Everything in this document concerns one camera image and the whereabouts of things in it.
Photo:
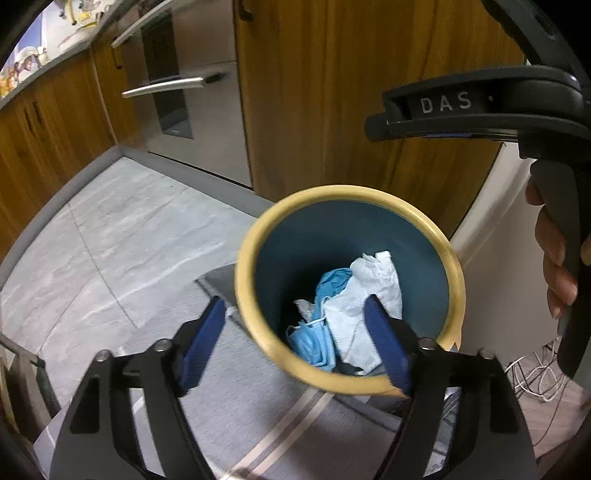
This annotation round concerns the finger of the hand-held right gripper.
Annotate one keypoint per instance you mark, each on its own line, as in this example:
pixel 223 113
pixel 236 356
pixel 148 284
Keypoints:
pixel 508 106

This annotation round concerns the white tissue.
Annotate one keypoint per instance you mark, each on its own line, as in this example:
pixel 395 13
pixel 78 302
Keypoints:
pixel 369 286

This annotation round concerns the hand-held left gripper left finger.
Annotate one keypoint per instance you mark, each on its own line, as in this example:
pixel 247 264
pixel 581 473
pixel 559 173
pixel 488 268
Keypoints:
pixel 203 350

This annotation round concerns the grey checked mat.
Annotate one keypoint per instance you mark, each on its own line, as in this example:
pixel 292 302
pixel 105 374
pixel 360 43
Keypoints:
pixel 258 397

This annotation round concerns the blue face mask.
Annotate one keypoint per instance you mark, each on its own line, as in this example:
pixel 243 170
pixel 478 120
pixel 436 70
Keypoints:
pixel 314 344

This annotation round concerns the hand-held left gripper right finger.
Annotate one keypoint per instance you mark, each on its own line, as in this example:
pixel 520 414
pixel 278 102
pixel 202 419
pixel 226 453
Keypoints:
pixel 388 346

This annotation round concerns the stainless steel oven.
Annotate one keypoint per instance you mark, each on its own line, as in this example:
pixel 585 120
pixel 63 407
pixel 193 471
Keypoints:
pixel 207 115

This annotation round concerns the wide wooden base cabinet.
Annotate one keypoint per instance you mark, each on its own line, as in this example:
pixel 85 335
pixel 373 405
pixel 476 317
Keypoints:
pixel 323 92

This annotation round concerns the long wooden base cabinet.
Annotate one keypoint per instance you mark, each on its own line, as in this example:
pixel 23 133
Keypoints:
pixel 51 138

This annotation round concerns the teal plastic bag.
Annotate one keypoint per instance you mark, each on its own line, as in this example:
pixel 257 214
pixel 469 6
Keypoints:
pixel 332 284

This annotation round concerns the metal shelf rack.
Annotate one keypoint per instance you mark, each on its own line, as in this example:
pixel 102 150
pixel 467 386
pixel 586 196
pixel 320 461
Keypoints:
pixel 23 351

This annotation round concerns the blue bin with yellow rim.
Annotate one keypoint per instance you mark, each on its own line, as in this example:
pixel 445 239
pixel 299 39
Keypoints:
pixel 249 258

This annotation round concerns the person's right hand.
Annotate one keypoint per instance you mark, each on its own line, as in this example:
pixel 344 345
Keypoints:
pixel 551 258

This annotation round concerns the narrow wooden base cabinet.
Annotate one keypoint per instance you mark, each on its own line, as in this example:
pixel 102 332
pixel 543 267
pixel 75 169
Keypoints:
pixel 120 101

